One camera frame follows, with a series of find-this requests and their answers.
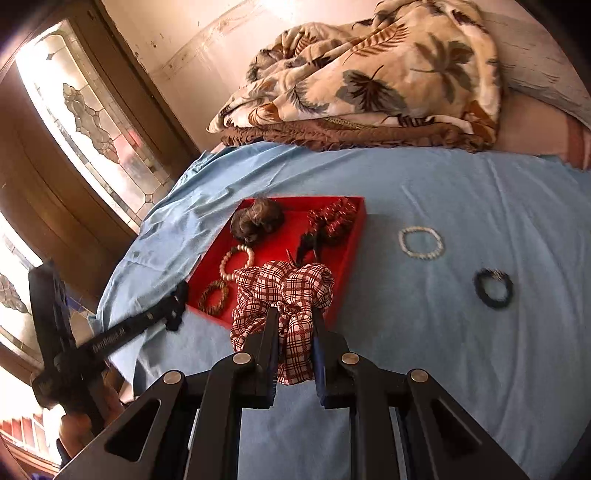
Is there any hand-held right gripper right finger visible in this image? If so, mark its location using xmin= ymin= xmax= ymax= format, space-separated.
xmin=310 ymin=310 xmax=532 ymax=480

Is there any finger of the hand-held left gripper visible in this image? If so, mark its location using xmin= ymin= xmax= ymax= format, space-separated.
xmin=92 ymin=279 xmax=191 ymax=358

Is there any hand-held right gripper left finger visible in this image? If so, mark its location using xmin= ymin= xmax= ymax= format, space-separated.
xmin=54 ymin=307 xmax=282 ymax=480

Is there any red plaid scrunchie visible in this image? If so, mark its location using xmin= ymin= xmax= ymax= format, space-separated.
xmin=230 ymin=260 xmax=336 ymax=387

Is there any leopard print scrunchie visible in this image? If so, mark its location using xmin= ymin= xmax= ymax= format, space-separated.
xmin=198 ymin=279 xmax=230 ymax=317

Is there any large cream bead bracelet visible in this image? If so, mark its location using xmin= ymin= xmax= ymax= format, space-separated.
xmin=219 ymin=244 xmax=256 ymax=280

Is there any leaf rhinestone hair clip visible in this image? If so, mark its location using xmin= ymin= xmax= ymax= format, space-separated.
xmin=286 ymin=231 xmax=324 ymax=268

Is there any red tray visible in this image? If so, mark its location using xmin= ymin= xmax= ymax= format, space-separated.
xmin=187 ymin=196 xmax=366 ymax=329

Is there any brown hair bun piece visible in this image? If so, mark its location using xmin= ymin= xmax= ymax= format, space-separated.
xmin=231 ymin=197 xmax=284 ymax=244

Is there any red polka-dot scrunchie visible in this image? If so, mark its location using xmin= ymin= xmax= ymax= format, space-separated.
xmin=307 ymin=198 xmax=358 ymax=245

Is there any person's left hand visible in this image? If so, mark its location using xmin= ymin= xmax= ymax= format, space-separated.
xmin=58 ymin=364 xmax=134 ymax=467

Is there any blue cloth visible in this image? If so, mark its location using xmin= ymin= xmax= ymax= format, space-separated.
xmin=95 ymin=141 xmax=591 ymax=480

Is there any black scrunchie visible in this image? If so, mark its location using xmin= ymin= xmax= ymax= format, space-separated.
xmin=474 ymin=268 xmax=514 ymax=311

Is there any wooden-framed stained glass window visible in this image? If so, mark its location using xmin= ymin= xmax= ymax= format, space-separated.
xmin=0 ymin=0 xmax=204 ymax=472

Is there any brown ruffled blanket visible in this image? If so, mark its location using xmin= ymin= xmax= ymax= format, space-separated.
xmin=219 ymin=117 xmax=490 ymax=153

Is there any leaf print blanket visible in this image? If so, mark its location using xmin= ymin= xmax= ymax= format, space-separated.
xmin=208 ymin=0 xmax=504 ymax=139

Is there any pink striped bedsheet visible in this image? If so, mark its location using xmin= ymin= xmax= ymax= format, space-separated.
xmin=499 ymin=106 xmax=591 ymax=171

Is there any grey pillow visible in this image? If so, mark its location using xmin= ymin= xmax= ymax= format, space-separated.
xmin=480 ymin=9 xmax=591 ymax=121

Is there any small white pearl bracelet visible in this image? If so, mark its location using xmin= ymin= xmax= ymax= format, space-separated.
xmin=398 ymin=225 xmax=446 ymax=260

